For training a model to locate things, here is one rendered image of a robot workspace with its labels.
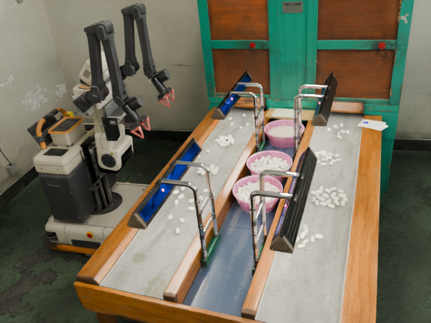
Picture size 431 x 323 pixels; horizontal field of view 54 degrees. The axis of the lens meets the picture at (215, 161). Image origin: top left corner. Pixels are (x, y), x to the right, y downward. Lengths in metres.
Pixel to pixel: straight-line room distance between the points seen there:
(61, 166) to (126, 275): 1.12
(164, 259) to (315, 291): 0.67
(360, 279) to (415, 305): 1.04
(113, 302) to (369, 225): 1.18
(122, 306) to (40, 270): 1.47
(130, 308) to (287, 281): 0.66
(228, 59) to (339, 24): 0.79
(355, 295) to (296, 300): 0.22
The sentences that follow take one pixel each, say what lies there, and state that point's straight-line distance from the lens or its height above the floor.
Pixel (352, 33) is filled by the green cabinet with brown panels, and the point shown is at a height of 1.31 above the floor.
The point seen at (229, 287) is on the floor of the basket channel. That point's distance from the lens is 1.89.
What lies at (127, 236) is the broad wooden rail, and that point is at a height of 0.76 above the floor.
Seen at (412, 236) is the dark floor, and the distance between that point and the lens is 3.27.
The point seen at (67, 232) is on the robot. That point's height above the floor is 0.24.
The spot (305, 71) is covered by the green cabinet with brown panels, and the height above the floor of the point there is 1.06.
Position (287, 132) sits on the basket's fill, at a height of 0.74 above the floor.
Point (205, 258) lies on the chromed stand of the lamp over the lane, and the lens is 1.96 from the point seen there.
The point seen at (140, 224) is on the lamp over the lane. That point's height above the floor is 1.06.
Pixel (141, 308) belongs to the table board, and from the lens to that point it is 1.87.
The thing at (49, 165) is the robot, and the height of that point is 0.76.
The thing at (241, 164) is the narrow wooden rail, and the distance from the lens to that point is 2.49.
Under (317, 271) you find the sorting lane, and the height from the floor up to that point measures 0.74.
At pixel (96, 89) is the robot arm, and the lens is 2.43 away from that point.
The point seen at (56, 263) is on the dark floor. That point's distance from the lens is 3.32.
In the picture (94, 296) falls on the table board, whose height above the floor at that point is 0.69.
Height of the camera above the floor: 2.06
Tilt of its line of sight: 31 degrees down
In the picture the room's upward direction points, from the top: 6 degrees counter-clockwise
